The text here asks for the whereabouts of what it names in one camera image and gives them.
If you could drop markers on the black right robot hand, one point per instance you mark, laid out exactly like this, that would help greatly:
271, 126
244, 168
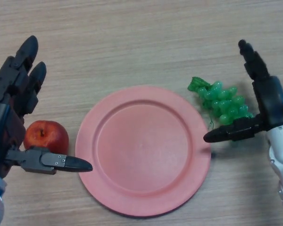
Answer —
271, 101

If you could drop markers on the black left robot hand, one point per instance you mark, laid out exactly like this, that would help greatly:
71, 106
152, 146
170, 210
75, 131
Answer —
7, 122

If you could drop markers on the green grapes bunch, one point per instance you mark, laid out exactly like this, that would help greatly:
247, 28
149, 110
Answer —
224, 103

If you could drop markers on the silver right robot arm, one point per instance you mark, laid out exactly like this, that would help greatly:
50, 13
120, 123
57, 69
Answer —
280, 146

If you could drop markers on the pink round plate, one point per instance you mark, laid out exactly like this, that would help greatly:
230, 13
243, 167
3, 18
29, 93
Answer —
143, 153

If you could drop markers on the red apple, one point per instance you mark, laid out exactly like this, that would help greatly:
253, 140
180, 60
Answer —
47, 136

